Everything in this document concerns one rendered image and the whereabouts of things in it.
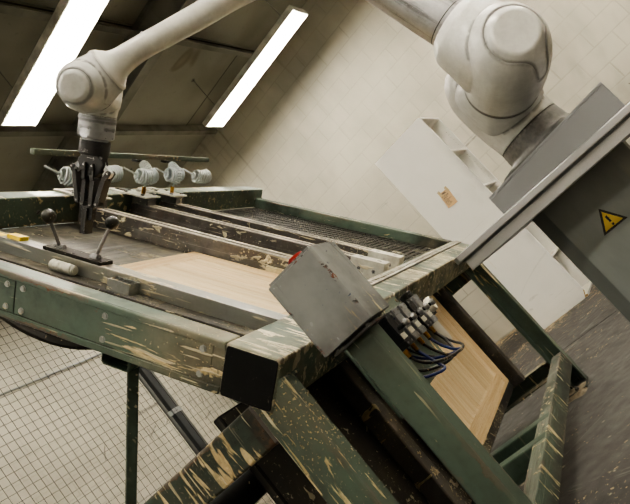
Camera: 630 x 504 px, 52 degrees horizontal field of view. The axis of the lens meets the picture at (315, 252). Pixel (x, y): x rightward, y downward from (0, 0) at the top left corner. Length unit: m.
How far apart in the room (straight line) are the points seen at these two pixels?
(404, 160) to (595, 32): 2.29
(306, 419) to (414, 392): 0.21
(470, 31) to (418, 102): 5.98
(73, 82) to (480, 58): 0.82
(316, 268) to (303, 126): 6.69
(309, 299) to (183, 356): 0.31
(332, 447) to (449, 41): 0.78
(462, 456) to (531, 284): 4.56
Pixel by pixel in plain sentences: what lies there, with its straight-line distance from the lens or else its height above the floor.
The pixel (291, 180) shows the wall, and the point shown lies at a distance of 7.90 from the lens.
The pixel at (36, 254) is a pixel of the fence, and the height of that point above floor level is 1.50.
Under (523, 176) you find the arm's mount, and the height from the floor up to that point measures 0.78.
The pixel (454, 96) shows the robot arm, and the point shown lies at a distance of 1.48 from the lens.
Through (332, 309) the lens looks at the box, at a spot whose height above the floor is 0.82.
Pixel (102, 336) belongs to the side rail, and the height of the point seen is 1.11.
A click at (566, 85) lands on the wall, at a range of 6.94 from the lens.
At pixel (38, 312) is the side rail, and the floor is 1.26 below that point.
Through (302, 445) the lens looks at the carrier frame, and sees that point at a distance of 1.24.
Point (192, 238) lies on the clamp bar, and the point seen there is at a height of 1.39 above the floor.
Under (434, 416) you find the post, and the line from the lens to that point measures 1.17.
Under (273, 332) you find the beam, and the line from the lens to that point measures 1.35.
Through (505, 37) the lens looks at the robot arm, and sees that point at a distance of 1.23.
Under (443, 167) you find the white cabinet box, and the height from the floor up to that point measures 1.58.
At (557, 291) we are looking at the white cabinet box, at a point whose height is 0.18.
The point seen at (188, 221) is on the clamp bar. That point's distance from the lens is 2.52.
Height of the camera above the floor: 0.70
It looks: 11 degrees up
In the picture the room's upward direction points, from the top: 41 degrees counter-clockwise
